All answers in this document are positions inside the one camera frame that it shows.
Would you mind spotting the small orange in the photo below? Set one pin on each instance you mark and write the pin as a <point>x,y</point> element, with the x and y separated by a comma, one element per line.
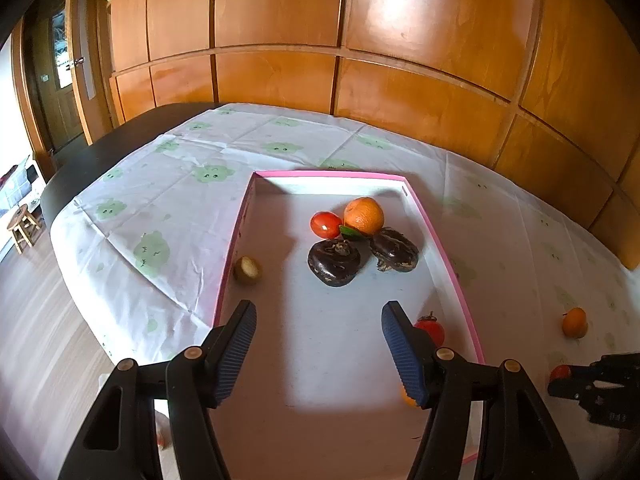
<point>408,399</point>

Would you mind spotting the wooden wardrobe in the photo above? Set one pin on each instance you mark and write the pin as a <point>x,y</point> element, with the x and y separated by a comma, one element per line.
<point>400,35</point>

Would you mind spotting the wooden door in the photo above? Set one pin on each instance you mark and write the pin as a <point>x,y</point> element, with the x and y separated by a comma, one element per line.
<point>55,90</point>

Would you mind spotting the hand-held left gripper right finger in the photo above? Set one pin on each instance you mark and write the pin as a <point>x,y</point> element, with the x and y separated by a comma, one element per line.
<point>404,355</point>

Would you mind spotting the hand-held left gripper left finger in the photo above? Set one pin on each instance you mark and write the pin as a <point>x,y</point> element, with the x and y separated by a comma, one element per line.
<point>235,355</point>

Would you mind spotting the white low cabinet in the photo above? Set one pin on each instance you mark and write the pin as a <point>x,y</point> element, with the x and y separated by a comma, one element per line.
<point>20,180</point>

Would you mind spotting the small wooden stool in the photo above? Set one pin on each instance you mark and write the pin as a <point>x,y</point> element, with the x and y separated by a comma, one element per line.
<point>22,225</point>

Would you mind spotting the dark water chestnut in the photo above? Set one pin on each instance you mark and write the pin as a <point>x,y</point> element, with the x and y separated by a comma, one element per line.
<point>395,251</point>
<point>334,262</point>

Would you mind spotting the brown kiwi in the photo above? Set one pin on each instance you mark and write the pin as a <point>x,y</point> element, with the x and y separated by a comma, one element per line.
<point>248,270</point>

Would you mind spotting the white green printed tablecloth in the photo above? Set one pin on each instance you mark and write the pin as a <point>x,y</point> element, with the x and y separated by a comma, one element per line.
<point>165,195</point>

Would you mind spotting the dark table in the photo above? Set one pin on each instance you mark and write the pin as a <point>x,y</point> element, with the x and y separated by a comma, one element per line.
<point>100,152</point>

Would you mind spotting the small red tomato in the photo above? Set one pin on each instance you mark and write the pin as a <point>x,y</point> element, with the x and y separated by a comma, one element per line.
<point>560,372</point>

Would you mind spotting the orange with green leaf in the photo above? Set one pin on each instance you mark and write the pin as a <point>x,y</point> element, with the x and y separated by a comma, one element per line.
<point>364,215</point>

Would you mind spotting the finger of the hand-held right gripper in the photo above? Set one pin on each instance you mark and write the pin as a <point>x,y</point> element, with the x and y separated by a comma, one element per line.
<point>617,367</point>
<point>570,389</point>

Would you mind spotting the orange with stem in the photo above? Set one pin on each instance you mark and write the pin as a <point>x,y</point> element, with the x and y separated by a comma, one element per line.
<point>575,322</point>

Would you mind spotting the pink shallow box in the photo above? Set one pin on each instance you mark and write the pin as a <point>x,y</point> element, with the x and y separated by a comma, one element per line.
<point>300,340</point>

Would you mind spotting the white bag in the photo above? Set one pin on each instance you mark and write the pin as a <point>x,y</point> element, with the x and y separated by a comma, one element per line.
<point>161,432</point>

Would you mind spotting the red persimmon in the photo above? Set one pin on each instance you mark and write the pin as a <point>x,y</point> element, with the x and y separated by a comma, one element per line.
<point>431,329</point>

